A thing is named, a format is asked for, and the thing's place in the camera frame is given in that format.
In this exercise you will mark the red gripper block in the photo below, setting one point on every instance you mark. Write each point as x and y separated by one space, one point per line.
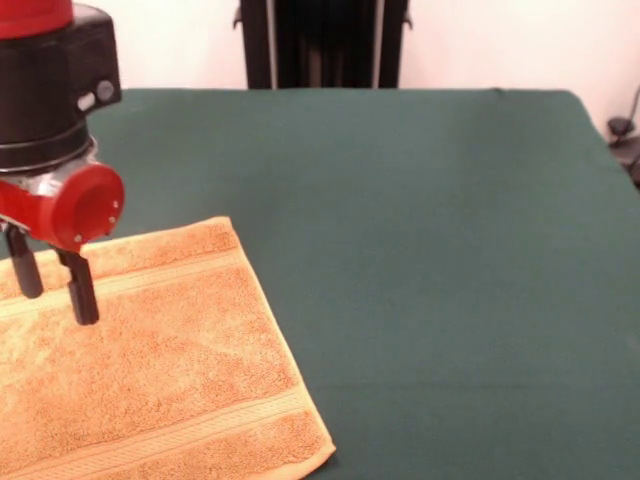
65 215

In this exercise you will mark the tan terry towel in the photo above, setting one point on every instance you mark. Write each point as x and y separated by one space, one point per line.
150 375

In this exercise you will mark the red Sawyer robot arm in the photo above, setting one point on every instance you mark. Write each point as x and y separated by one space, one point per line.
40 90

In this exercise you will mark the dark green table cloth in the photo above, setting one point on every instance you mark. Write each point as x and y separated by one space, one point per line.
450 250

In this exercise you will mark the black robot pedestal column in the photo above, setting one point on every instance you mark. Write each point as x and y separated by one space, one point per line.
325 45

